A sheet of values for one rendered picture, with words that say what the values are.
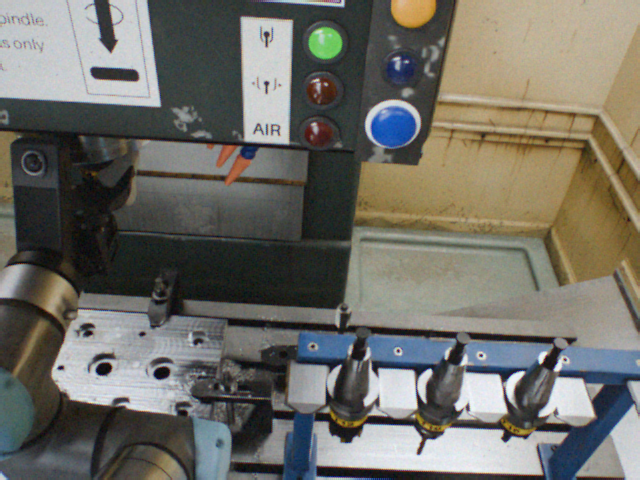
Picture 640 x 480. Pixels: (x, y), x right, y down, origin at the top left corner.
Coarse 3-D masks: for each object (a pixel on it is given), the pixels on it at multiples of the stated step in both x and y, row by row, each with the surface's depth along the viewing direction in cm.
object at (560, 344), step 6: (558, 342) 63; (564, 342) 63; (552, 348) 64; (558, 348) 62; (564, 348) 62; (546, 354) 64; (552, 354) 64; (558, 354) 63; (546, 360) 64; (552, 360) 64; (558, 360) 64; (552, 366) 64
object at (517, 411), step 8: (512, 376) 71; (520, 376) 71; (512, 384) 71; (504, 392) 71; (512, 392) 70; (552, 392) 70; (512, 400) 69; (552, 400) 69; (512, 408) 69; (520, 408) 68; (528, 408) 68; (544, 408) 68; (552, 408) 68; (512, 416) 69; (520, 416) 69; (528, 416) 69; (536, 416) 68; (544, 416) 68; (536, 424) 69
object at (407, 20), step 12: (396, 0) 32; (408, 0) 32; (420, 0) 32; (432, 0) 32; (396, 12) 32; (408, 12) 32; (420, 12) 32; (432, 12) 32; (408, 24) 33; (420, 24) 33
